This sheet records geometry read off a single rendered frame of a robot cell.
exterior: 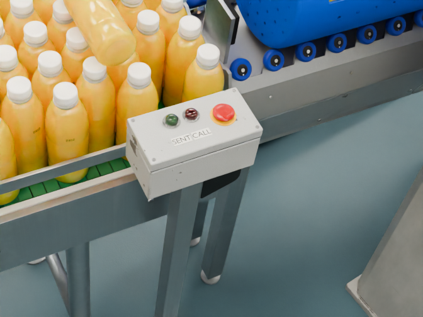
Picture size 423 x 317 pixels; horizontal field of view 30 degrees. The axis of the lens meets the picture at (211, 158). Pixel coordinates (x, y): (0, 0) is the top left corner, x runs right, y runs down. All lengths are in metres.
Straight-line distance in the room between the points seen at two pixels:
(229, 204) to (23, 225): 0.71
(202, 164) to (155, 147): 0.09
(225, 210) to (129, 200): 0.55
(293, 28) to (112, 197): 0.46
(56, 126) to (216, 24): 0.44
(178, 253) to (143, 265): 0.80
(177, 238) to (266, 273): 0.92
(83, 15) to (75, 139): 0.21
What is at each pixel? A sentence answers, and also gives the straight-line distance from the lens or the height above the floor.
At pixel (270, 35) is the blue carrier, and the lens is 1.58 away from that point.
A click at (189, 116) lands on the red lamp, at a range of 1.28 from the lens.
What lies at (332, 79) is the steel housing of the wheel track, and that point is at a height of 0.87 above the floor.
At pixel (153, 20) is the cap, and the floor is 1.11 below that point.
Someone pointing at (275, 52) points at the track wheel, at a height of 0.98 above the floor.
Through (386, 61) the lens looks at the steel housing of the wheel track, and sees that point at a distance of 1.78.
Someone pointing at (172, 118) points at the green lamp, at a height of 1.11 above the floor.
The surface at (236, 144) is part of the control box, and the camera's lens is 1.29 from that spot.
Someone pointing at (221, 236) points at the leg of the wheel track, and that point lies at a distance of 2.13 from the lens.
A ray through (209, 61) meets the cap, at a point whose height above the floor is 1.11.
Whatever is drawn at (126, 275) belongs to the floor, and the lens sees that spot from 2.37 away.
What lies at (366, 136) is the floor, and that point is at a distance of 2.81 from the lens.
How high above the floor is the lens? 2.09
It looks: 53 degrees down
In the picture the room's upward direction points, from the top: 11 degrees clockwise
